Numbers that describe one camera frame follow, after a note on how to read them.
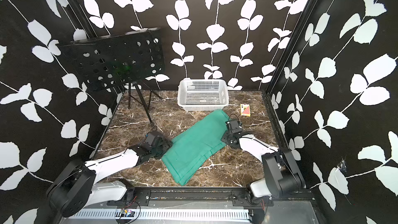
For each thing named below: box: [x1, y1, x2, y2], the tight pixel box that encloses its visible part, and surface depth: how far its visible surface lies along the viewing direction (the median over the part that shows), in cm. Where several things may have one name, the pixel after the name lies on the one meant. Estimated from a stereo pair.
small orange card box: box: [240, 103, 251, 117], surface depth 109 cm
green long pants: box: [161, 109, 230, 187], surface depth 90 cm
